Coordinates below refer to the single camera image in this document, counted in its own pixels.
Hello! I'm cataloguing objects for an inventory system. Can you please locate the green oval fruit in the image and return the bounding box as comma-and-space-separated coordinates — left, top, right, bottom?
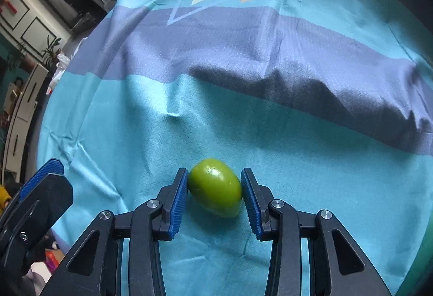
188, 158, 243, 218

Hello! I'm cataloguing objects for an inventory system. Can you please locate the white cabinet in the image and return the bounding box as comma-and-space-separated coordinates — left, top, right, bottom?
1, 63, 48, 185

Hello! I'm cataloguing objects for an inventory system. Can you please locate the green plastic bowl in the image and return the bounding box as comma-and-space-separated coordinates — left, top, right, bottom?
397, 226, 432, 295

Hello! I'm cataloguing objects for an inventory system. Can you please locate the potted green plant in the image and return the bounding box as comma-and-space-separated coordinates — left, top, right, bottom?
42, 36, 61, 69

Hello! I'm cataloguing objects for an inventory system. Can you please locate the teal purple striped cloth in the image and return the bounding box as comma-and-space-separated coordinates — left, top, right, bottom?
37, 0, 432, 295

